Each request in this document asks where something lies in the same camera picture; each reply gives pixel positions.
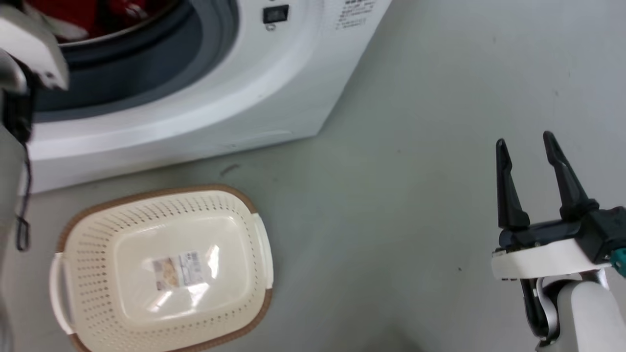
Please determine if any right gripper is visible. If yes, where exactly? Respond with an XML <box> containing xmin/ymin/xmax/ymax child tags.
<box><xmin>491</xmin><ymin>131</ymin><xmax>626</xmax><ymax>282</ymax></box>

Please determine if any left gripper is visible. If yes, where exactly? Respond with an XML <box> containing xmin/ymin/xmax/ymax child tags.
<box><xmin>0</xmin><ymin>4</ymin><xmax>69</xmax><ymax>92</ymax></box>

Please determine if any cream perforated laundry basket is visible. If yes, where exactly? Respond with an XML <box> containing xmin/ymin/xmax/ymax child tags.
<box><xmin>48</xmin><ymin>184</ymin><xmax>274</xmax><ymax>352</ymax></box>

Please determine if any white front-load washing machine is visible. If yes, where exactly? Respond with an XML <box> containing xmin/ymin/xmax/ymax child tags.
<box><xmin>19</xmin><ymin>0</ymin><xmax>393</xmax><ymax>195</ymax></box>

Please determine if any white garment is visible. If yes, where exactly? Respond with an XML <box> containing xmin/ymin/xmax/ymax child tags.
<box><xmin>30</xmin><ymin>9</ymin><xmax>90</xmax><ymax>44</ymax></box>

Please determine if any red garment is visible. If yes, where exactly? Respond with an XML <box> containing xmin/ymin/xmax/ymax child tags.
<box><xmin>25</xmin><ymin>0</ymin><xmax>164</xmax><ymax>41</ymax></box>

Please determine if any grey rubber door gasket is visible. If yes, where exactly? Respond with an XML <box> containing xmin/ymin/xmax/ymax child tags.
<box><xmin>30</xmin><ymin>0</ymin><xmax>240</xmax><ymax>124</ymax></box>

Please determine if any black door latch socket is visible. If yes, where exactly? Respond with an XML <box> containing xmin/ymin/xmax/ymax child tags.
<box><xmin>262</xmin><ymin>4</ymin><xmax>291</xmax><ymax>25</ymax></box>

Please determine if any paper product sticker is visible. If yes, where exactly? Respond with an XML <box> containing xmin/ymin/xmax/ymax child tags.
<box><xmin>152</xmin><ymin>251</ymin><xmax>205</xmax><ymax>292</ymax></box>

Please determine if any thin black cable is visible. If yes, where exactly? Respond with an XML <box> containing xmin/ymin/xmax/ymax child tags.
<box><xmin>15</xmin><ymin>139</ymin><xmax>33</xmax><ymax>252</ymax></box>

